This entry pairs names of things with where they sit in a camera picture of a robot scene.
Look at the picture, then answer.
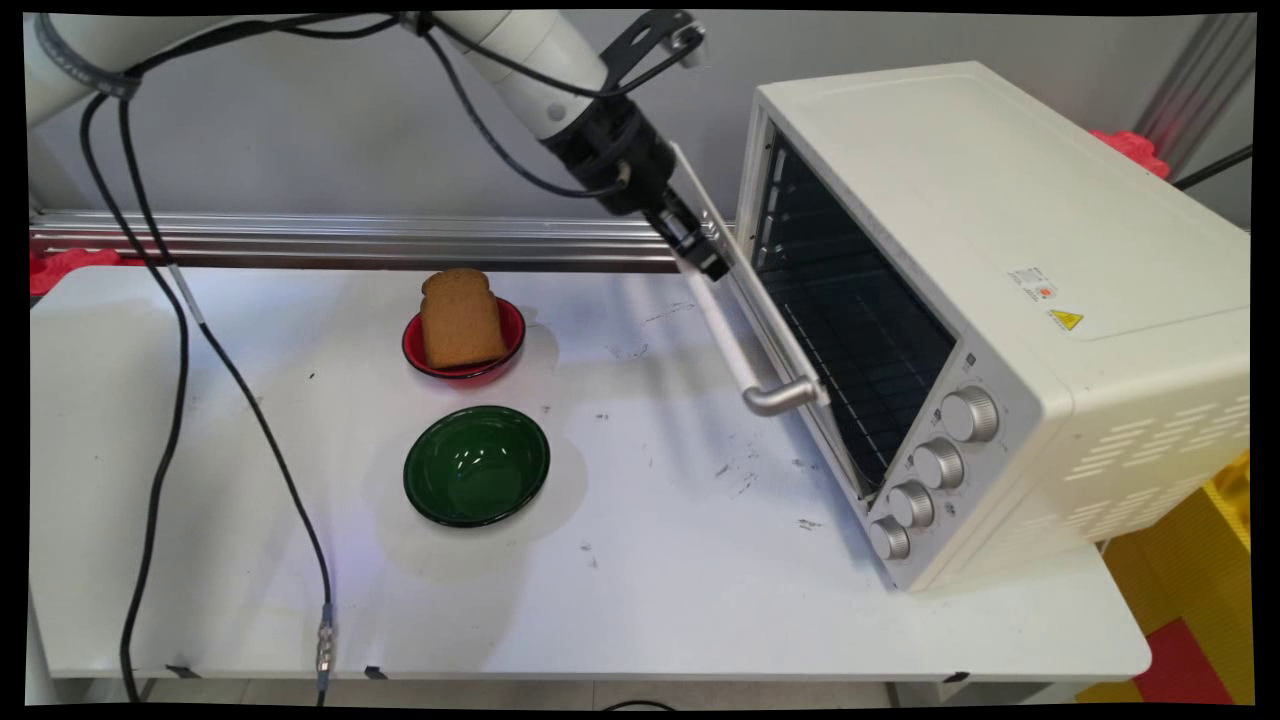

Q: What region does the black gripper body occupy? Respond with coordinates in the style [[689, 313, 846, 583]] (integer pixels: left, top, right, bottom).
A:
[[543, 95, 683, 218]]

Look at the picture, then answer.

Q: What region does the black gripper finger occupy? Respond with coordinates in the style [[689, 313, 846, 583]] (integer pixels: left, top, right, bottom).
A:
[[690, 222, 732, 283], [652, 186, 717, 259]]

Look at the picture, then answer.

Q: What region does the oven glass door with handle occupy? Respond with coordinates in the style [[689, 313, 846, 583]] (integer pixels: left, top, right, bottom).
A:
[[668, 142, 883, 498]]

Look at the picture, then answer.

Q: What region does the red bowl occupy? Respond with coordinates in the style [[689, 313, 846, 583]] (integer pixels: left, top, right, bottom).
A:
[[401, 296, 528, 381]]

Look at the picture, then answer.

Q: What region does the brown bread slice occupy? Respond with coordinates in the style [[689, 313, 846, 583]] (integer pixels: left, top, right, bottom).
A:
[[419, 267, 508, 370]]

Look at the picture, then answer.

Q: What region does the cream toaster oven body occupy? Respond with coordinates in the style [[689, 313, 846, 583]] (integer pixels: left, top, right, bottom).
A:
[[738, 62, 1251, 594]]

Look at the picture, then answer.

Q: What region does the large silver oven knob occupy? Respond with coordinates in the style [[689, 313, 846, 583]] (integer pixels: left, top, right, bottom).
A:
[[940, 388, 1001, 444]]

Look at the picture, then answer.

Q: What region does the green bowl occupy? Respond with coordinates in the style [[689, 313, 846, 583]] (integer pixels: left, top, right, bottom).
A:
[[403, 404, 552, 529]]

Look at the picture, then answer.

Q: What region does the white label sticker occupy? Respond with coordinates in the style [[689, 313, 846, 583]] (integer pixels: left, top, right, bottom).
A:
[[1009, 266, 1062, 304]]

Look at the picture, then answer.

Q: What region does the yellow floor mat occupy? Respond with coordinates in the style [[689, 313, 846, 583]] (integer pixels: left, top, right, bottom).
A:
[[1075, 450, 1254, 705]]

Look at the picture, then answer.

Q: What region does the red plastic clamp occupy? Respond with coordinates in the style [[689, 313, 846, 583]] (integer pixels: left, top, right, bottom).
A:
[[30, 247, 123, 297]]

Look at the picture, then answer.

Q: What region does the red floor mat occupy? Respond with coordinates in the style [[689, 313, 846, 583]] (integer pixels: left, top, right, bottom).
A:
[[1133, 617, 1237, 707]]

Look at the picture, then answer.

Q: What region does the black camera cable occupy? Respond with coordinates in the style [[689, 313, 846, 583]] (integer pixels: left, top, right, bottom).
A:
[[125, 12, 701, 101]]

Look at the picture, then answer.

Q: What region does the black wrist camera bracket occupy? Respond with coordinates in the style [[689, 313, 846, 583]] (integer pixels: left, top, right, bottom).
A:
[[598, 10, 708, 99]]

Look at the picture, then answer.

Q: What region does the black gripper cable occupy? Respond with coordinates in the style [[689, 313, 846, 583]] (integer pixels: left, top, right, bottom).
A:
[[414, 14, 633, 200]]

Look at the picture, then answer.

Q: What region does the black oven wire rack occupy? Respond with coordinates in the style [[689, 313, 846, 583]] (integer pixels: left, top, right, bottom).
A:
[[758, 268, 958, 487]]

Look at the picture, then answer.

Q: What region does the aluminium rail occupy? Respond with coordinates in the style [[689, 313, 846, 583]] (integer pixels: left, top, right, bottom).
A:
[[30, 209, 736, 274]]

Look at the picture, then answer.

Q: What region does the red plastic bracket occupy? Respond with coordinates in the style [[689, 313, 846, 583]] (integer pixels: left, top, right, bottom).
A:
[[1090, 128, 1172, 182]]

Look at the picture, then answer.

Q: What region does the thin black cable with connector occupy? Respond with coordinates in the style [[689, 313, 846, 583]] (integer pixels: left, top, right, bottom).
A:
[[78, 92, 337, 707]]

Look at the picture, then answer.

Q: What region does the thick black cable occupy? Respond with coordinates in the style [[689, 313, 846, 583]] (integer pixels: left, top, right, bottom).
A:
[[116, 95, 193, 705]]

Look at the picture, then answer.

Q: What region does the black cable behind oven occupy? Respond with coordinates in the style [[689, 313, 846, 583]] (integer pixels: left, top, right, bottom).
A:
[[1174, 145, 1254, 192]]

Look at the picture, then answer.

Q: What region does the aluminium post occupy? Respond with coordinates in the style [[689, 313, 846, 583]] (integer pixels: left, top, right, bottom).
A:
[[1134, 14, 1257, 183]]

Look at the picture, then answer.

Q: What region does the grey cable strap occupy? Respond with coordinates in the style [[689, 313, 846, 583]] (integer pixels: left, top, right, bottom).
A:
[[33, 14, 143, 101]]

